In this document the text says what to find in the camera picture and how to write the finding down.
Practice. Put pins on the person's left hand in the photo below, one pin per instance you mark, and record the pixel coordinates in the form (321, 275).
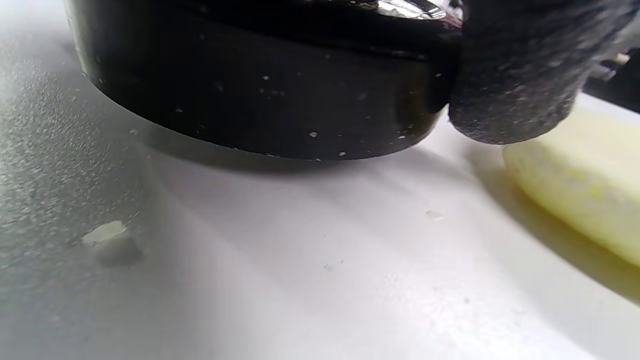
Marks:
(525, 65)

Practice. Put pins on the yellow round sponge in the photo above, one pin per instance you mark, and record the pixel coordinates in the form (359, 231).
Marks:
(585, 175)

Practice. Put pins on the black leather care cream tin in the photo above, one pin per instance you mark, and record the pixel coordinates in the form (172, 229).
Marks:
(250, 100)

